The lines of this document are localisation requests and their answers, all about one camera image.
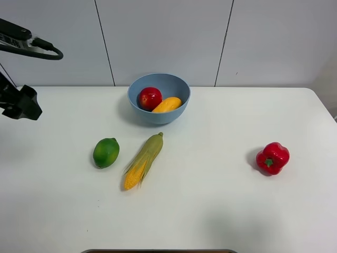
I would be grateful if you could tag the yellow mango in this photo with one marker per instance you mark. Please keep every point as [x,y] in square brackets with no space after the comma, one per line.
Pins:
[167,105]

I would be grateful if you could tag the blue plastic bowl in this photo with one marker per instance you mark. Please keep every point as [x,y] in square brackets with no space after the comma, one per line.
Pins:
[170,86]

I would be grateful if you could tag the corn cob with husk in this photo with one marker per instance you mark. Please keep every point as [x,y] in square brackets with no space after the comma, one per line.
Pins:
[139,167]

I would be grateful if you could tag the red apple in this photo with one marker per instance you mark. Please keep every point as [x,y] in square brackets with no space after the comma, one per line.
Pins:
[149,98]

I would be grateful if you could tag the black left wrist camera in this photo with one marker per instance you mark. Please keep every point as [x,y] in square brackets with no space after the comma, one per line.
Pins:
[14,35]

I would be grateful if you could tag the red bell pepper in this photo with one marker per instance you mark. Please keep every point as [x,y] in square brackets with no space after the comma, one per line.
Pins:
[272,158]

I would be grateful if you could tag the green lime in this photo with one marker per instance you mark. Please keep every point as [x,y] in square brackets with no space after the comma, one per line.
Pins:
[106,152]

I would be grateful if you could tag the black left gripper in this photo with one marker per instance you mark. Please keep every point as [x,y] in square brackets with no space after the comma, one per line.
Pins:
[18,104]

